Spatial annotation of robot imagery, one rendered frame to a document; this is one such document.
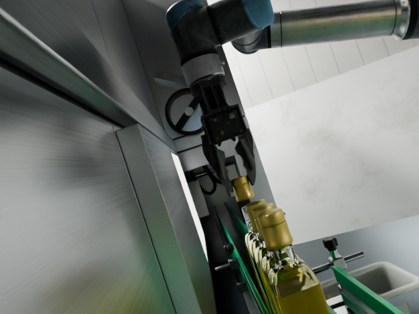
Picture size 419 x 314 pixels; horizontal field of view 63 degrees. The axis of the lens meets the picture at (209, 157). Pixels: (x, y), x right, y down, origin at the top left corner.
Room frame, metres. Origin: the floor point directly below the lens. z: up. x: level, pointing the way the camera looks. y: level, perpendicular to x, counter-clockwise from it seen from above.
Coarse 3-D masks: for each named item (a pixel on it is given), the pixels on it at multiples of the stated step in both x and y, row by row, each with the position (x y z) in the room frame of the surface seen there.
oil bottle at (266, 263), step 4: (264, 256) 0.51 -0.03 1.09; (268, 256) 0.49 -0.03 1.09; (296, 256) 0.48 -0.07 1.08; (264, 260) 0.50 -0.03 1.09; (268, 260) 0.49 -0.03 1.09; (272, 260) 0.48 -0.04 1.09; (264, 264) 0.49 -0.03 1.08; (268, 264) 0.48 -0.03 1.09; (272, 264) 0.48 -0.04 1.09; (264, 268) 0.49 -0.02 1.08; (268, 268) 0.48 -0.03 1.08; (264, 272) 0.50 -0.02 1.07; (268, 272) 0.48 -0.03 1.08; (264, 276) 0.51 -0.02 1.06; (268, 284) 0.50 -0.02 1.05; (272, 300) 0.51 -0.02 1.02; (276, 308) 0.50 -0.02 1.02; (276, 312) 0.52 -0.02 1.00
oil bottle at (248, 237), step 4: (248, 232) 0.68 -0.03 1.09; (248, 236) 0.66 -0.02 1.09; (252, 236) 0.65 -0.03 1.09; (248, 240) 0.65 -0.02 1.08; (248, 244) 0.65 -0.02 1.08; (248, 248) 0.65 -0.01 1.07; (248, 252) 0.69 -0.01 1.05; (252, 260) 0.65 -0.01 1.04; (256, 276) 0.68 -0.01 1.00; (260, 284) 0.65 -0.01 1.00; (264, 300) 0.69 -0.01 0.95; (268, 308) 0.65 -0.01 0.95
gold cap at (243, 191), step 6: (234, 180) 0.66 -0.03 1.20; (240, 180) 0.66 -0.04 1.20; (246, 180) 0.66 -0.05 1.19; (234, 186) 0.66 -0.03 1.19; (240, 186) 0.66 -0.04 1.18; (246, 186) 0.66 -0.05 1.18; (234, 192) 0.67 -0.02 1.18; (240, 192) 0.66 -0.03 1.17; (246, 192) 0.66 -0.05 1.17; (252, 192) 0.67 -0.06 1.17; (240, 198) 0.66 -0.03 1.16; (246, 198) 0.66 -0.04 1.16
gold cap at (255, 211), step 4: (264, 204) 0.51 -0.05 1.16; (268, 204) 0.50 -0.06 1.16; (272, 204) 0.49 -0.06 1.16; (256, 208) 0.50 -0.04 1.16; (260, 208) 0.49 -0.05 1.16; (264, 208) 0.48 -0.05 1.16; (268, 208) 0.48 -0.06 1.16; (272, 208) 0.49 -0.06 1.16; (252, 212) 0.50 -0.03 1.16; (256, 212) 0.49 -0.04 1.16; (260, 212) 0.48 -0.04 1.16; (256, 216) 0.49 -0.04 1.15; (256, 220) 0.49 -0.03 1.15; (256, 224) 0.49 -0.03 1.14; (260, 228) 0.49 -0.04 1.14; (260, 232) 0.49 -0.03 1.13; (260, 236) 0.49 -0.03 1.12
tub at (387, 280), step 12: (372, 264) 0.94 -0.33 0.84; (384, 264) 0.92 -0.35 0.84; (360, 276) 0.93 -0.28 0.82; (372, 276) 0.93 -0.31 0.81; (384, 276) 0.93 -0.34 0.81; (396, 276) 0.88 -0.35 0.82; (408, 276) 0.82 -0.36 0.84; (324, 288) 0.93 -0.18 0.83; (336, 288) 0.93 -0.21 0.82; (372, 288) 0.93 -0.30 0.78; (384, 288) 0.93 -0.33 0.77; (396, 288) 0.89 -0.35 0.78; (408, 288) 0.77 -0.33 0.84
